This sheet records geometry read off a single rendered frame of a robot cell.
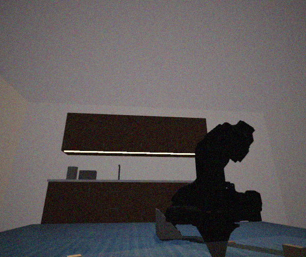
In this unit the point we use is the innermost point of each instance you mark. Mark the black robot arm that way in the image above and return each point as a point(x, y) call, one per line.
point(212, 154)

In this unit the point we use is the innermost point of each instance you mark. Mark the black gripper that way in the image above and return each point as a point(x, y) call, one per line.
point(213, 226)

